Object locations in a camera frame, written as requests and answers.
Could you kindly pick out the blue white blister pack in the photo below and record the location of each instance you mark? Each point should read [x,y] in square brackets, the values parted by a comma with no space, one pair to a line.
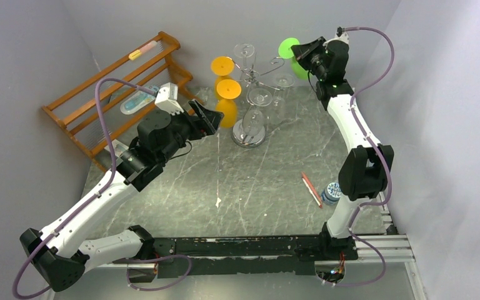
[139,100]

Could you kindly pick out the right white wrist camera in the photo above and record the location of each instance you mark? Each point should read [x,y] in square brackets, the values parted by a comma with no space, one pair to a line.
[338,38]

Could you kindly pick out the orange plastic goblet front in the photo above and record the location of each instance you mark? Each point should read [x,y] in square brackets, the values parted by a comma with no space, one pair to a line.
[228,91]

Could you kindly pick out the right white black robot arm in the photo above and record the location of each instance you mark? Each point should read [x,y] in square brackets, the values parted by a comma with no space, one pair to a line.
[363,174]

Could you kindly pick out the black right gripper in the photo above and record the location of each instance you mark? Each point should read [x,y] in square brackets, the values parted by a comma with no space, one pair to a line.
[317,55]

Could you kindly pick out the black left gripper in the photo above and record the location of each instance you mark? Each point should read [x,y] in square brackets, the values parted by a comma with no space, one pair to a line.
[200,130]

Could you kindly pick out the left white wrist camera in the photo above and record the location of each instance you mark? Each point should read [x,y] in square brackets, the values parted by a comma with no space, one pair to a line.
[167,99]

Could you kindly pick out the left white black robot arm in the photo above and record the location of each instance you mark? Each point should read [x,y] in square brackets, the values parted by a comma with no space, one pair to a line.
[61,252]

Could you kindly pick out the red pencil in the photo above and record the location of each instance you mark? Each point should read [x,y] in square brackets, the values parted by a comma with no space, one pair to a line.
[312,190]

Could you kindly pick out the small clear wine glass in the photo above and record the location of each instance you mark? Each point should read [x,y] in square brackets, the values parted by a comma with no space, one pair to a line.
[245,54]

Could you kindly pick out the orange plastic goblet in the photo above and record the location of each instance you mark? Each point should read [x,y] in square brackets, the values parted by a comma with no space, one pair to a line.
[228,91]
[222,67]

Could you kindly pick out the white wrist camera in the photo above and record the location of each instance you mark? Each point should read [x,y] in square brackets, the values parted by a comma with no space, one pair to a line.
[338,38]
[167,99]

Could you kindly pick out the orange wooden shelf rack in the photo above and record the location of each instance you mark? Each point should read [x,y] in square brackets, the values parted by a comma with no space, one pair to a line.
[162,62]

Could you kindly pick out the small white box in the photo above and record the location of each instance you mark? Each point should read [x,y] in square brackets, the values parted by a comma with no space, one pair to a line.
[117,146]

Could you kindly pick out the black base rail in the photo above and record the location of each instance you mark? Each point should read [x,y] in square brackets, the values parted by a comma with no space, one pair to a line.
[246,255]

